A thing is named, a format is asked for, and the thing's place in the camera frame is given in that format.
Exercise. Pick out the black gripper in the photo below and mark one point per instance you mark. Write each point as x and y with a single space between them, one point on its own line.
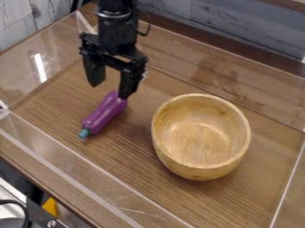
113 48

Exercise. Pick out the purple toy eggplant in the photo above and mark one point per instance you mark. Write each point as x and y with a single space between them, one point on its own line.
111 106

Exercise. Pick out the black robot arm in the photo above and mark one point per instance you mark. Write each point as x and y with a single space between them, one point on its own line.
115 5

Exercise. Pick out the brown wooden bowl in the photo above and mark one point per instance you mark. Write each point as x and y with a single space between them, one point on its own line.
201 136

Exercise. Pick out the yellow black device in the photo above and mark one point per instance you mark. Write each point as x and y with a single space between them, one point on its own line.
43 215

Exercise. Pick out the clear acrylic corner bracket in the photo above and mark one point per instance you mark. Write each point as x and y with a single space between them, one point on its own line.
83 24

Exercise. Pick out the clear acrylic tray wall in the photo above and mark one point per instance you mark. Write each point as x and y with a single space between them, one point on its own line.
107 177

